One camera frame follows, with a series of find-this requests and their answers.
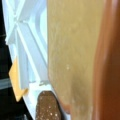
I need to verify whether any yellow cheese slice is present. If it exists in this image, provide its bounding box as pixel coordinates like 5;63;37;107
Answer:
9;60;28;102

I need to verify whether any brown meat patty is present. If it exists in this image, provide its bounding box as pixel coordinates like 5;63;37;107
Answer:
35;91;62;120

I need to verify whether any white sectioned round tray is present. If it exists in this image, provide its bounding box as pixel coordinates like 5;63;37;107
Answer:
2;0;49;118

